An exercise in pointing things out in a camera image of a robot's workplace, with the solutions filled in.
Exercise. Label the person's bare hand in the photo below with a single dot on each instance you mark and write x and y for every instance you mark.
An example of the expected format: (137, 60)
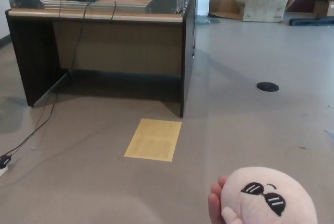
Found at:
(215, 205)

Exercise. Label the pink plush dumpling with sunglasses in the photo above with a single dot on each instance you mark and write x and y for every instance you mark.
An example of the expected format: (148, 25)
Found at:
(287, 182)

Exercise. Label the yellow paper sheet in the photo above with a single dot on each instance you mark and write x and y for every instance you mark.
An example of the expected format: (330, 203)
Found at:
(154, 140)

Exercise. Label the round black floor cover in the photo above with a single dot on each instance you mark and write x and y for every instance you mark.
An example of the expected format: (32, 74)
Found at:
(267, 87)

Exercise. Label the clear plastic bag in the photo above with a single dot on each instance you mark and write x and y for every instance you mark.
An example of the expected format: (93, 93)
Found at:
(207, 19)

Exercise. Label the dark wooden desk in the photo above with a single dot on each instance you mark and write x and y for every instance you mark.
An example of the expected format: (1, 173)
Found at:
(117, 41)

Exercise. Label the flattened brown cardboard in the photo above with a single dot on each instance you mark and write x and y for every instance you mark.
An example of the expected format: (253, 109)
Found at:
(224, 6)

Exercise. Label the open white cardboard box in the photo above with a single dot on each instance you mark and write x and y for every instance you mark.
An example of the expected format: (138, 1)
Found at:
(263, 10)

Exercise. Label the black power adapter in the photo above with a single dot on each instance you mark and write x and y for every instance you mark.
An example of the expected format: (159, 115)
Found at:
(4, 160)

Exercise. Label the white power strip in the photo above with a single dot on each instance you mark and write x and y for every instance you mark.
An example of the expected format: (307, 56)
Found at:
(2, 171)

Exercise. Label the small brown cardboard box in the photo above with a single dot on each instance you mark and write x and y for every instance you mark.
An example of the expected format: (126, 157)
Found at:
(322, 8)

